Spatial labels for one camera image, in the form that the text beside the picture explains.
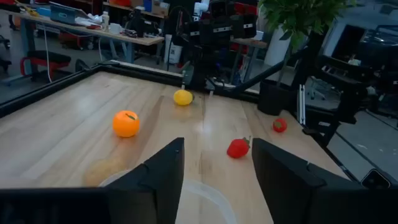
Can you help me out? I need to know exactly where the red and black stool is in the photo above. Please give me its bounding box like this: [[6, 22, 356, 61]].
[[20, 50, 72, 77]]

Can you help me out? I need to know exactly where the white bucket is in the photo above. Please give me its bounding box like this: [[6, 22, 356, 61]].
[[164, 34, 183, 65]]

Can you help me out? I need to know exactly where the blue open case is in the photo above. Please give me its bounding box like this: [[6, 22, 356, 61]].
[[49, 1, 91, 26]]

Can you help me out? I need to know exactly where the black plant pot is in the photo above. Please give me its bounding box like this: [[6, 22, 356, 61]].
[[257, 79, 296, 116]]

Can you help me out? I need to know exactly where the small black camera box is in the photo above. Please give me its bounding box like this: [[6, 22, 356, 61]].
[[360, 169, 392, 190]]

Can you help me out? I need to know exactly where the brown toy potato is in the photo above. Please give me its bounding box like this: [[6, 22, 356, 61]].
[[82, 157, 128, 187]]

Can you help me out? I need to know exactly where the yellow toy fruit green stem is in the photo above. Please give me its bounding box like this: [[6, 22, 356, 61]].
[[173, 89, 195, 107]]

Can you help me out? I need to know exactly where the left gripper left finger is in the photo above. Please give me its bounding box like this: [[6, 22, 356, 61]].
[[105, 137, 186, 224]]

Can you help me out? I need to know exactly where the silver aluminium bracket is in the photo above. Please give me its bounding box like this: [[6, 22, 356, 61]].
[[297, 83, 307, 125]]

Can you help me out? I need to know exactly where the white cable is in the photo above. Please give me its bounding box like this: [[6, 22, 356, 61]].
[[42, 26, 53, 83]]

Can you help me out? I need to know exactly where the green leafy plant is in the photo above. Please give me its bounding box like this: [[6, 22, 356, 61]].
[[257, 0, 358, 88]]

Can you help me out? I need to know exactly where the white bottle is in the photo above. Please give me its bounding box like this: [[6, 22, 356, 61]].
[[101, 11, 111, 32]]

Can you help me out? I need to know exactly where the clear plastic tupperware container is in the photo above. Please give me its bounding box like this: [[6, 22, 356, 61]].
[[98, 169, 239, 224]]

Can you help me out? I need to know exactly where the tall white cylinder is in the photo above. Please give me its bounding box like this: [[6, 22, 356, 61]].
[[264, 24, 294, 68]]

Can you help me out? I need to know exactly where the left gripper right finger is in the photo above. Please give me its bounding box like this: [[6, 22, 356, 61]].
[[251, 138, 361, 224]]

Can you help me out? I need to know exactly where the wooden workbench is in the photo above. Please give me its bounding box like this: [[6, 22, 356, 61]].
[[0, 9, 165, 78]]

